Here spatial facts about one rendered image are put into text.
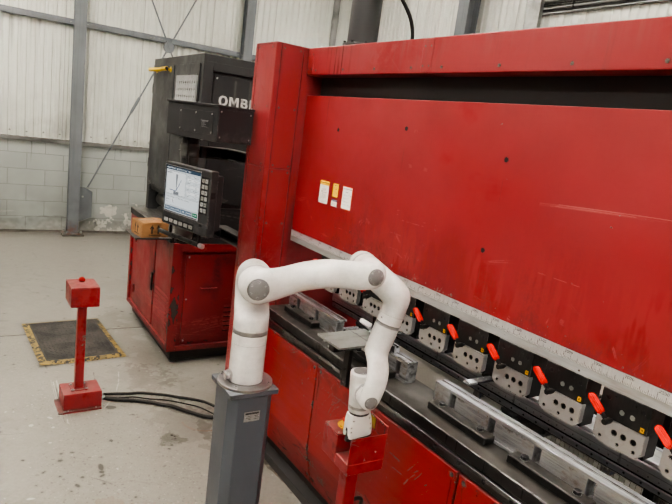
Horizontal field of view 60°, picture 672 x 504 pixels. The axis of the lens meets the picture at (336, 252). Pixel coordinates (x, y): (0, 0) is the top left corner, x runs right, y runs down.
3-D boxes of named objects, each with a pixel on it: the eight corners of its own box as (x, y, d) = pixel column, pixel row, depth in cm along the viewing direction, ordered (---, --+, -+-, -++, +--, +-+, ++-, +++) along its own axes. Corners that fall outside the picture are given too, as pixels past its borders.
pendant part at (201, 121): (155, 241, 351) (165, 98, 334) (191, 239, 369) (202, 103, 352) (204, 262, 318) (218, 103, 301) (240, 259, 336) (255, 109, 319)
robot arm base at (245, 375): (229, 397, 189) (234, 343, 186) (209, 373, 205) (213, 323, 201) (281, 389, 200) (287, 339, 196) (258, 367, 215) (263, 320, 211)
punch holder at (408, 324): (387, 324, 255) (393, 288, 252) (402, 322, 260) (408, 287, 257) (409, 336, 243) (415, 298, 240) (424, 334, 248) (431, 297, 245)
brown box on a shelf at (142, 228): (125, 230, 427) (126, 213, 425) (160, 231, 441) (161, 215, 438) (135, 239, 403) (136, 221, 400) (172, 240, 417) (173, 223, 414)
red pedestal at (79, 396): (53, 400, 368) (58, 274, 351) (95, 395, 382) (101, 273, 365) (58, 415, 352) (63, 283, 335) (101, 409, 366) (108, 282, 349)
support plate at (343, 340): (317, 335, 260) (317, 333, 260) (364, 330, 274) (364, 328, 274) (339, 350, 245) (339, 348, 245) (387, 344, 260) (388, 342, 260)
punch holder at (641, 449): (591, 436, 175) (603, 386, 171) (607, 431, 180) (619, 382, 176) (638, 463, 163) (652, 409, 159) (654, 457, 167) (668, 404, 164)
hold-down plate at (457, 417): (426, 407, 229) (428, 400, 228) (436, 405, 232) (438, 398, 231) (483, 446, 205) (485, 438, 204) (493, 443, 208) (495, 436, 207)
